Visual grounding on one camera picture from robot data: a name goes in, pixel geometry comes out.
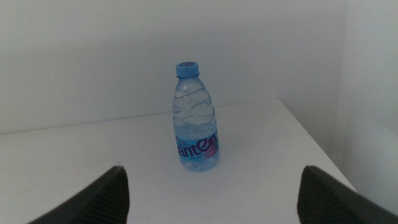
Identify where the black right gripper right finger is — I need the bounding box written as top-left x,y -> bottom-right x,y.
297,165 -> 398,224

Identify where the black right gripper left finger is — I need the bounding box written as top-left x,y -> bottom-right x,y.
27,165 -> 131,224

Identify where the clear water bottle blue cap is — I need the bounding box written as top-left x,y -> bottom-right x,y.
172,61 -> 220,172

